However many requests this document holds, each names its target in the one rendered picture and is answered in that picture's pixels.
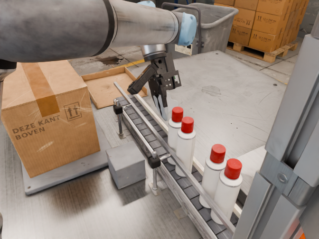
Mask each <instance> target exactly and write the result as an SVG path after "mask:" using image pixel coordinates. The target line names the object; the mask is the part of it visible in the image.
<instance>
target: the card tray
mask: <svg viewBox="0 0 319 239"><path fill-rule="evenodd" d="M80 77H81V79H82V80H83V81H84V82H85V84H86V85H87V86H88V91H89V96H90V98H91V100H92V101H93V103H94V105H95V107H96V108H97V110H98V109H101V108H105V107H108V106H112V105H114V103H113V100H114V99H116V98H117V97H121V96H122V95H121V93H120V92H119V91H118V89H117V88H116V87H115V86H114V84H113V82H117V83H118V85H119V86H120V87H121V88H122V89H123V91H124V92H125V93H126V94H127V95H128V94H130V93H129V92H128V91H127V89H128V87H129V85H130V84H131V83H132V82H133V81H135V80H136V77H135V76H134V75H133V74H132V73H131V72H130V71H129V70H128V69H127V68H126V67H125V66H123V67H118V68H114V69H110V70H105V71H100V72H96V73H91V74H85V75H81V76H80ZM138 94H139V95H140V97H145V96H147V88H146V87H145V86H143V87H142V89H141V91H140V92H139V93H138Z"/></svg>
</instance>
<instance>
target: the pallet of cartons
mask: <svg viewBox="0 0 319 239"><path fill-rule="evenodd" d="M308 2H309V0H215V3H214V5H217V6H224V7H231V8H236V9H238V10H239V12H238V14H236V15H235V16H234V20H233V23H232V27H231V31H230V35H229V39H228V41H229V42H232V43H234V45H233V47H232V46H228V45H227V47H226V48H227V49H230V50H233V51H236V52H239V53H241V54H244V55H248V56H251V57H254V58H257V59H260V60H262V61H266V62H269V63H273V62H275V58H276V56H279V57H284V56H286V55H287V52H288V50H291V51H295V50H296V48H297V45H298V41H296V37H297V34H298V31H299V28H300V24H301V23H302V20H303V17H304V14H305V11H306V8H307V5H308ZM244 47H248V48H252V49H255V50H258V51H261V52H265V53H264V57H263V56H260V55H256V54H253V53H250V52H247V51H244Z"/></svg>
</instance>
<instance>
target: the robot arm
mask: <svg viewBox="0 0 319 239"><path fill-rule="evenodd" d="M196 29H197V20H196V18H195V16H194V15H191V14H186V13H185V12H183V13H180V12H174V11H169V10H165V9H159V8H156V7H155V4H154V3H153V2H152V1H141V2H138V3H133V2H128V1H124V0H0V119H1V107H2V94H3V82H4V79H5V77H7V76H8V75H10V74H11V73H13V72H14V71H15V70H16V69H17V62H19V63H40V62H52V61H62V60H69V59H77V58H84V57H92V56H98V55H100V54H102V53H104V52H105V51H106V50H107V49H108V48H115V47H128V46H140V47H141V52H142V56H144V61H145V62H149V61H151V64H150V65H148V66H147V67H146V68H145V70H144V71H143V72H142V73H141V74H140V75H139V76H138V78H137V79H136V80H135V81H133V82H132V83H131V84H130V85H129V87H128V89H127V91H128V92H129V93H130V94H131V95H135V94H138V93H139V92H140V91H141V89H142V87H143V86H144V85H145V83H146V82H147V81H148V83H149V88H150V92H151V96H152V99H153V101H154V104H155V106H156V108H157V110H158V112H159V114H160V116H161V117H162V118H163V119H164V120H165V121H168V118H169V112H170V111H171V110H172V109H173V108H174V107H177V106H178V101H177V100H173V99H171V97H170V94H169V93H168V92H166V90H173V89H175V88H177V87H180V86H182V85H181V81H180V76H179V72H178V70H175V66H174V62H173V57H172V53H171V52H170V53H166V52H165V51H166V49H165V44H176V45H178V46H179V45H182V46H188V45H190V44H191V43H192V42H193V40H194V37H195V34H196ZM175 75H178V79H179V83H178V82H177V81H175V79H176V78H175Z"/></svg>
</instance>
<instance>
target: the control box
mask: <svg viewBox="0 0 319 239"><path fill-rule="evenodd" d="M299 221H300V224H301V227H302V230H303V233H304V235H305V238H306V239H319V185H318V186H317V187H316V189H315V191H314V192H313V194H312V196H311V197H310V199H309V200H308V202H307V203H306V208H305V210H304V211H303V213H302V214H301V216H300V217H299Z"/></svg>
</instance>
